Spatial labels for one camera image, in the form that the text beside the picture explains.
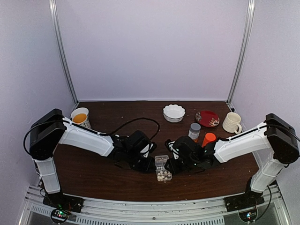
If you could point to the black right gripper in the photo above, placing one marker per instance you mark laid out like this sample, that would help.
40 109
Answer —
174 169

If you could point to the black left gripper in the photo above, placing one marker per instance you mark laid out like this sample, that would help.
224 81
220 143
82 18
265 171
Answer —
146 168

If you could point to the clear plastic pill organizer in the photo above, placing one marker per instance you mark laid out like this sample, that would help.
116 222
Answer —
160 162

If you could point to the grey capped vitamin bottle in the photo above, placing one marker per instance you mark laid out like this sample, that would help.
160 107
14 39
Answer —
194 131

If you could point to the orange pill bottle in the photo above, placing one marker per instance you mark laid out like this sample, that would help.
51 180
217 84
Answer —
209 137

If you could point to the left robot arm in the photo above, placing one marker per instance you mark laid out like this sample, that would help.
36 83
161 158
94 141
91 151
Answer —
54 132

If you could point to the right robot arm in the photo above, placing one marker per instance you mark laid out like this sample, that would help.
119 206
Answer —
273 134

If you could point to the white pills in organizer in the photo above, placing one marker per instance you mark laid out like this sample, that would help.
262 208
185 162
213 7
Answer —
163 175

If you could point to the white fluted ceramic bowl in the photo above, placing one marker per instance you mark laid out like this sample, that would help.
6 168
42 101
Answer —
174 113

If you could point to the red floral saucer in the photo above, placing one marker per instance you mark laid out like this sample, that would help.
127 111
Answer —
207 118

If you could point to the cream ribbed ceramic mug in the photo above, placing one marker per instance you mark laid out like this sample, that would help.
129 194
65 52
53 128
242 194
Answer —
231 123

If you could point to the floral mug yellow inside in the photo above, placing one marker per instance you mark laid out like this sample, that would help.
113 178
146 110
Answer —
80 116

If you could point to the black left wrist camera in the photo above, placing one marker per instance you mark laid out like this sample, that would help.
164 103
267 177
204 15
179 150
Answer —
148 149

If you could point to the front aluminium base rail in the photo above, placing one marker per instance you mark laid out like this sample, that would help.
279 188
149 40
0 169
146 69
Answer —
210 211

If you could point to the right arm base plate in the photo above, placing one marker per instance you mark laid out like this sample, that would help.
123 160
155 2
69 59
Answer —
242 201

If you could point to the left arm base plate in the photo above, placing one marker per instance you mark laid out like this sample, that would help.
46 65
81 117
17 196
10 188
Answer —
64 202

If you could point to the aluminium frame post right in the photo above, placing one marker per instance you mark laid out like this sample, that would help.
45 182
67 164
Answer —
243 49

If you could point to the aluminium frame post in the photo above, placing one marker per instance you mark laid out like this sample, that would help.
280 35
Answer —
243 49
61 50

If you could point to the aluminium frame post left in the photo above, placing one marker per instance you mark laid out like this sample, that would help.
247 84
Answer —
61 50

